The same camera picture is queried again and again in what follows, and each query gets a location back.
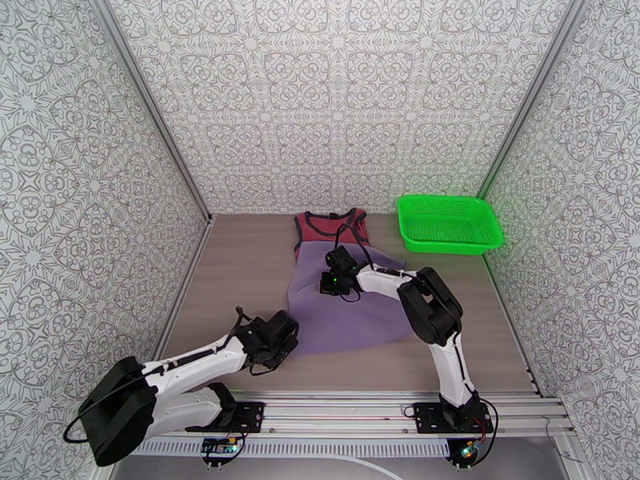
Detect lilac garment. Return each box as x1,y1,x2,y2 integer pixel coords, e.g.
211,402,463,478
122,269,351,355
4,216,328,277
286,241,414,356

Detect right arm base wires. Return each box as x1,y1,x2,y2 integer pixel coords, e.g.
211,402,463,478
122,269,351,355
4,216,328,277
472,401,509,467

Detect left arm base wires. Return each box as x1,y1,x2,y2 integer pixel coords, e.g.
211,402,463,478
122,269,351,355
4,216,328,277
219,423,250,467

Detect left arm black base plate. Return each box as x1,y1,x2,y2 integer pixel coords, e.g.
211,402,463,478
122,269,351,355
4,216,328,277
227,401,266,434

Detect green plastic basket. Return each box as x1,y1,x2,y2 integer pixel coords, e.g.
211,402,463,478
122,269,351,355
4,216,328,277
397,194,503,256

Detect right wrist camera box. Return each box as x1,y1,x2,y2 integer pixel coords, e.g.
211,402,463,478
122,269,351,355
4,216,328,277
325,245,355,270

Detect arm base wires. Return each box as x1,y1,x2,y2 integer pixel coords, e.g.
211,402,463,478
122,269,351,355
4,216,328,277
472,401,509,467
219,423,250,467

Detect thin black wire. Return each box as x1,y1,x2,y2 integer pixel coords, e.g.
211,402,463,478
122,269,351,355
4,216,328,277
543,417,585,466

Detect white slotted cable duct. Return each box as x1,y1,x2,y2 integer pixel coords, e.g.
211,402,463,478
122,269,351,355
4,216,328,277
137,439,451,457

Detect aluminium mounting rail frame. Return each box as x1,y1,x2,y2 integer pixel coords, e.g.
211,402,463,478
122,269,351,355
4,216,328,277
145,390,576,440

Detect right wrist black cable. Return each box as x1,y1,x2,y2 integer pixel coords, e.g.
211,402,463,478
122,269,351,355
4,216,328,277
334,221,374,265

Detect aluminium corner post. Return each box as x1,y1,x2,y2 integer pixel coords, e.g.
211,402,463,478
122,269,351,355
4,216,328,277
477,0,586,200
85,0,214,225

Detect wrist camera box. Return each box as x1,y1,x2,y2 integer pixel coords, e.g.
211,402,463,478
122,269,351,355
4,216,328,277
325,245,355,270
268,310,300,345

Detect white curved cable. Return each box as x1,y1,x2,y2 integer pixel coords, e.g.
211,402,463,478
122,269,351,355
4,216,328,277
319,455,401,480

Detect red tank top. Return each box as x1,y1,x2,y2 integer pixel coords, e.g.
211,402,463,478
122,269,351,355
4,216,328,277
294,208,372,262

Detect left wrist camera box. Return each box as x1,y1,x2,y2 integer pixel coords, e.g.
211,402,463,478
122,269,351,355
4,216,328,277
268,310,300,345

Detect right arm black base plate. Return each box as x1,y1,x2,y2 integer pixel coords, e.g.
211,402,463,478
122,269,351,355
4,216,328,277
412,401,494,434

